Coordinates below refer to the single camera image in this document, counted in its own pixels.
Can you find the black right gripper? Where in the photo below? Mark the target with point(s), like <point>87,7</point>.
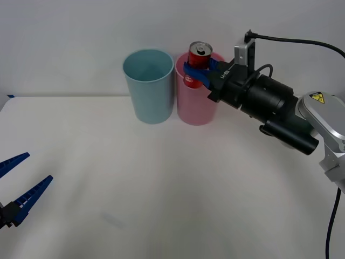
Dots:
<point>229,83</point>

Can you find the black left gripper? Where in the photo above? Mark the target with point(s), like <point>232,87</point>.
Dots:
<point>2,217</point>

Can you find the red drink can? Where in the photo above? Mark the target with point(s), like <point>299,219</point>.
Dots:
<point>198,60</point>

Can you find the silver and black right arm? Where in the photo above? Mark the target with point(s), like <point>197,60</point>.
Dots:
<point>272,99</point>

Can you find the pink plastic bin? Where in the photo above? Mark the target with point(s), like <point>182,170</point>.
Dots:
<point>195,108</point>

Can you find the pale blue plastic bin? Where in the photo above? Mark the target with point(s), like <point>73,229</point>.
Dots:
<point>151,102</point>

